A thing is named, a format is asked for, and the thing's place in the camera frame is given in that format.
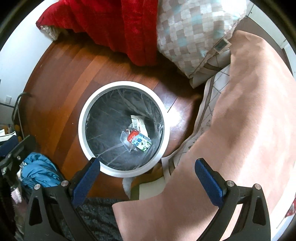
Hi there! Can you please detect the silver wrapper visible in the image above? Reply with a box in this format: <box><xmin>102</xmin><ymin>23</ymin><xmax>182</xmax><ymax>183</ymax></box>
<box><xmin>130</xmin><ymin>115</ymin><xmax>148</xmax><ymax>137</ymax></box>

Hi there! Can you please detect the colourful milk carton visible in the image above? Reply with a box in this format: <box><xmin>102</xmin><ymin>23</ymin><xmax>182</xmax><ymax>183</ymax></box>
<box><xmin>127</xmin><ymin>130</ymin><xmax>152</xmax><ymax>152</ymax></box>

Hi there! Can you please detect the checkered quilt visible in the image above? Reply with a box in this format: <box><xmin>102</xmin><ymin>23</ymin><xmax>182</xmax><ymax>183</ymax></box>
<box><xmin>157</xmin><ymin>0</ymin><xmax>249</xmax><ymax>78</ymax></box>

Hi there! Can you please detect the white trash bin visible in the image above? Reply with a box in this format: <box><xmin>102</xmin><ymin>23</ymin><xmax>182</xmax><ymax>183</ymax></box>
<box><xmin>78</xmin><ymin>81</ymin><xmax>170</xmax><ymax>178</ymax></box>

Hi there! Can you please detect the blue clothing pile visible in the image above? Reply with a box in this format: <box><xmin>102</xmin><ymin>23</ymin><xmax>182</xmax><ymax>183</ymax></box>
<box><xmin>21</xmin><ymin>152</ymin><xmax>63</xmax><ymax>189</ymax></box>

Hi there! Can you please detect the striped table cloth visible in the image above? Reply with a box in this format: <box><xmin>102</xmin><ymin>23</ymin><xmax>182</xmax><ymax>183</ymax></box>
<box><xmin>112</xmin><ymin>31</ymin><xmax>295</xmax><ymax>240</ymax></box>

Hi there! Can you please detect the clear plastic tray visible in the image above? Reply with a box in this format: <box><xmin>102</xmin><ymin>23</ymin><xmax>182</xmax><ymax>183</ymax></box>
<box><xmin>120</xmin><ymin>129</ymin><xmax>137</xmax><ymax>153</ymax></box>

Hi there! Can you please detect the red blanket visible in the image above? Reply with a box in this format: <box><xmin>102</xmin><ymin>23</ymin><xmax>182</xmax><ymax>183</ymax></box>
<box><xmin>36</xmin><ymin>0</ymin><xmax>158</xmax><ymax>66</ymax></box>

